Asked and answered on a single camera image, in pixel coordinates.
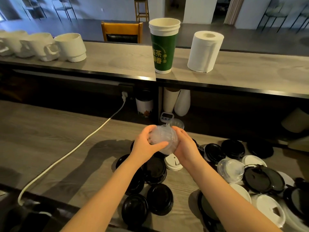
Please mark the person's right hand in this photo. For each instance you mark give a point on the person's right hand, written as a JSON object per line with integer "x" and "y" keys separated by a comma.
{"x": 188, "y": 150}

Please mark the person's left hand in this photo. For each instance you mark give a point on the person's left hand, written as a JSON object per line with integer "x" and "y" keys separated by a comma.
{"x": 142, "y": 148}

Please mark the stack of clear dome lids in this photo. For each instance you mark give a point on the stack of clear dome lids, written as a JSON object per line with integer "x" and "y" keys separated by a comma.
{"x": 164, "y": 137}

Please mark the pile of black cup lids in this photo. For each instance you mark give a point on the pile of black cup lids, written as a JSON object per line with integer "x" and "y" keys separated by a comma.
{"x": 159, "y": 199}

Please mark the person's left forearm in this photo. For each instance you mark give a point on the person's left forearm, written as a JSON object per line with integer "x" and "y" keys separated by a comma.
{"x": 103, "y": 200}

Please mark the white paper cup sleeve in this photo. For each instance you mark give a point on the white paper cup sleeve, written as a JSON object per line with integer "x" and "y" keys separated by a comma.
{"x": 170, "y": 100}

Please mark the green paper cup stack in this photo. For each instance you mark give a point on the green paper cup stack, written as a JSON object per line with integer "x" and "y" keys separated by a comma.
{"x": 164, "y": 53}

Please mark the small white digital timer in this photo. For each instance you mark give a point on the small white digital timer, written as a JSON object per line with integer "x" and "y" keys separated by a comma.
{"x": 166, "y": 116}

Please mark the white canister with black lid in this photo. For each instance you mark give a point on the white canister with black lid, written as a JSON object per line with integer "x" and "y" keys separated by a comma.
{"x": 144, "y": 107}

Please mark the white paper towel roll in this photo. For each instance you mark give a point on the white paper towel roll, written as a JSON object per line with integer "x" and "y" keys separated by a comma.
{"x": 204, "y": 54}

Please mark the yellow wooden chair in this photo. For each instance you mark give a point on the yellow wooden chair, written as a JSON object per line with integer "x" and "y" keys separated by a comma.
{"x": 120, "y": 28}

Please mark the beige curtain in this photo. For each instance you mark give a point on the beige curtain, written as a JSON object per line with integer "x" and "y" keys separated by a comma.
{"x": 233, "y": 9}

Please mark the dark metal chair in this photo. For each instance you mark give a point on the dark metal chair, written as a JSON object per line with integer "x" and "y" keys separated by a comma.
{"x": 33, "y": 7}
{"x": 277, "y": 12}
{"x": 304, "y": 14}
{"x": 63, "y": 8}

